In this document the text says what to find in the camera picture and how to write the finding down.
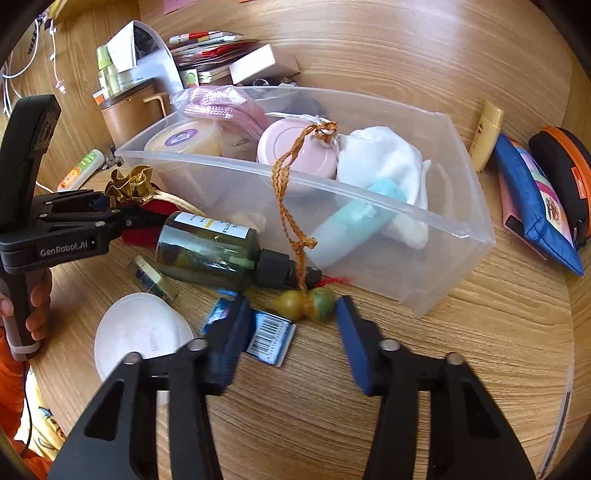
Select red velvet gold pouch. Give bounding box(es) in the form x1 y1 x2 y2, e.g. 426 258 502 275
104 165 205 250

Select green glass dropper bottle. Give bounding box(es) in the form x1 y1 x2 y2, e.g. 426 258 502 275
155 211 297 293

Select gourd charm orange cord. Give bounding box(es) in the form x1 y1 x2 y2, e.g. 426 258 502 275
262 119 352 323

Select teal plastic tube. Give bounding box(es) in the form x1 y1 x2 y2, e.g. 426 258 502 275
305 178 407 269

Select white drawstring pouch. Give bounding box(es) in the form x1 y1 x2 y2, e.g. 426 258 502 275
335 126 431 250

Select person's left hand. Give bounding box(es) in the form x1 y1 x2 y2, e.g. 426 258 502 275
1 269 52 341

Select metal nail clipper tools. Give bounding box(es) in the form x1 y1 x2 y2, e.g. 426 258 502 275
104 144 124 169

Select brown ceramic mug with lid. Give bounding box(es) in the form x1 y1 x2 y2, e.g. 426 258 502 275
99 79 170 148

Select orange jacket sleeve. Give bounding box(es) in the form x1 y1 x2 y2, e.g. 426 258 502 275
0 329 52 479

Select green spray bottle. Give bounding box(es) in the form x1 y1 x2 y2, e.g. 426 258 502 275
96 45 121 98

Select cream round tub purple label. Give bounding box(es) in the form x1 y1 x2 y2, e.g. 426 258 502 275
144 119 222 156

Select fruit pattern book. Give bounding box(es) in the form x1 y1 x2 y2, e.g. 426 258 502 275
178 69 199 89

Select blue barcode card pack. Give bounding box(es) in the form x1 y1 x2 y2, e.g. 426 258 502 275
200 296 297 376

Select stack of booklets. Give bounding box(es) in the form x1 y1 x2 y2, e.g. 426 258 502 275
168 31 259 86

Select pink round compact case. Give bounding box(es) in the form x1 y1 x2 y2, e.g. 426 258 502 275
256 116 341 181

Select white small box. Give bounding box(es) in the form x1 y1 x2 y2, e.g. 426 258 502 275
229 44 301 85

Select blue zipper pouch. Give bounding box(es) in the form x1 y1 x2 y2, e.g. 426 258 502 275
493 134 584 276

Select clear plastic storage bin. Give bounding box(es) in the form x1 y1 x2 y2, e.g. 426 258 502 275
118 87 495 316

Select black orange round case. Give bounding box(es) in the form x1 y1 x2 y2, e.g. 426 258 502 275
528 126 591 249

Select yellow cream tube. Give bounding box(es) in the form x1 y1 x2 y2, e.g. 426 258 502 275
469 100 504 172

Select white charging cable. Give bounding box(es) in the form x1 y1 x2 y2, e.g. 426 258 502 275
0 13 68 119

